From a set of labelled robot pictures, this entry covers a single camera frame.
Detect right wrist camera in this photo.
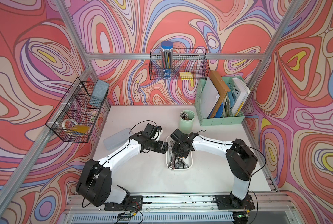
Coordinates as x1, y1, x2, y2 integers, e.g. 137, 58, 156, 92
170, 129, 187, 144

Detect brown cardboard folder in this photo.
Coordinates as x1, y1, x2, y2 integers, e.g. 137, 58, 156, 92
209, 71, 230, 118

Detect grey sponge block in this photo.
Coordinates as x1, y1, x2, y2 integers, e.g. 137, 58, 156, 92
91, 80, 109, 101

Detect translucent box lid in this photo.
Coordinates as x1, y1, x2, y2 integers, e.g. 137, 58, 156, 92
103, 128, 131, 152

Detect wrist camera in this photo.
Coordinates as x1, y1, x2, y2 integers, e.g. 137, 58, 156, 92
143, 123, 163, 141
170, 129, 187, 144

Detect black wire basket left wall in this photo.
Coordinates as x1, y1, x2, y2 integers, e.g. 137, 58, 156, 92
46, 78, 109, 143

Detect green cup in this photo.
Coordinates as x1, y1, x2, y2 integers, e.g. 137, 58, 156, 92
179, 110, 195, 134

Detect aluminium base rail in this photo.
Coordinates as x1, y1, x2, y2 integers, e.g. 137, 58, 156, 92
59, 192, 302, 224

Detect green file organizer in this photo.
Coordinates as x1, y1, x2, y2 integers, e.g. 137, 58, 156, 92
194, 78, 245, 127

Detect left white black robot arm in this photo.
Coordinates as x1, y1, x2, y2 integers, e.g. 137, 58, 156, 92
76, 130, 167, 207

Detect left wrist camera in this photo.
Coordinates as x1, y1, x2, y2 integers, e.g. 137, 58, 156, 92
143, 123, 163, 141

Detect white paper folder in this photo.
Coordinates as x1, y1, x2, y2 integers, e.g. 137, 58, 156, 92
200, 78, 220, 119

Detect black wire basket wall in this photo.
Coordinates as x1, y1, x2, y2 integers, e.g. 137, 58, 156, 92
149, 47, 210, 81
46, 78, 109, 143

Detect clear tape roll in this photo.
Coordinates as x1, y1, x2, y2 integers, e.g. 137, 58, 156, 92
62, 119, 78, 129

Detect white book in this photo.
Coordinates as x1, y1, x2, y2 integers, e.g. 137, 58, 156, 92
231, 77, 250, 117

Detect small silver wrench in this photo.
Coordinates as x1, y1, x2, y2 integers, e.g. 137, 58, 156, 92
168, 140, 175, 170

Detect drill bits in cup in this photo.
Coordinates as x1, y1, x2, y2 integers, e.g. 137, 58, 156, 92
180, 111, 190, 120

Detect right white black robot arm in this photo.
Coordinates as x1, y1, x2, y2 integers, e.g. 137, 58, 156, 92
171, 129, 258, 209

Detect yellow pad in basket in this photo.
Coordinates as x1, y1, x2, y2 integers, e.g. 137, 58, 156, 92
67, 125, 90, 135

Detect blue lid pencil tube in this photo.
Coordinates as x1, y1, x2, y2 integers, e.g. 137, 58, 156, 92
161, 41, 173, 79

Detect white plastic storage box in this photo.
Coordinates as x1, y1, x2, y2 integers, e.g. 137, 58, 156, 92
165, 136, 193, 171

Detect yellow sticky notes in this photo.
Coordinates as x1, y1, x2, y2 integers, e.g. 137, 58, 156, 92
179, 71, 194, 81

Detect black wire basket back wall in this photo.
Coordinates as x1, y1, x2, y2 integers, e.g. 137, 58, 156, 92
149, 47, 210, 81

